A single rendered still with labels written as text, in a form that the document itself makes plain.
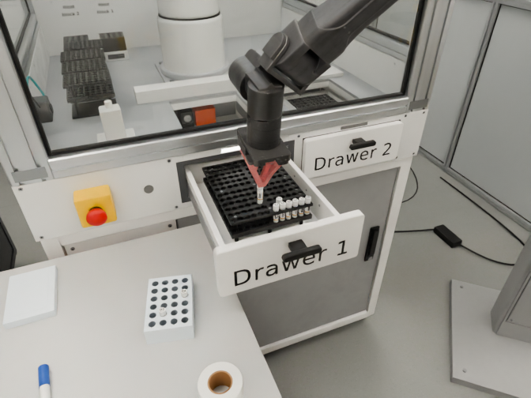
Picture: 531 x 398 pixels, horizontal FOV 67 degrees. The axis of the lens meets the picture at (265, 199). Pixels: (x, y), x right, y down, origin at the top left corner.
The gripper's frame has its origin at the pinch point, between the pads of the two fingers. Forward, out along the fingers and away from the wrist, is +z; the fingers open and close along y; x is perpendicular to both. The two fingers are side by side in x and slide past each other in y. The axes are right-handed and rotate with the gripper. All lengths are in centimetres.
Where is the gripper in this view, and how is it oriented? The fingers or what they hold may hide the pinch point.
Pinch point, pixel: (261, 181)
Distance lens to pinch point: 74.9
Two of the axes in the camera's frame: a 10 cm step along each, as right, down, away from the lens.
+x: -9.4, 2.0, -2.8
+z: -0.5, 7.4, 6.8
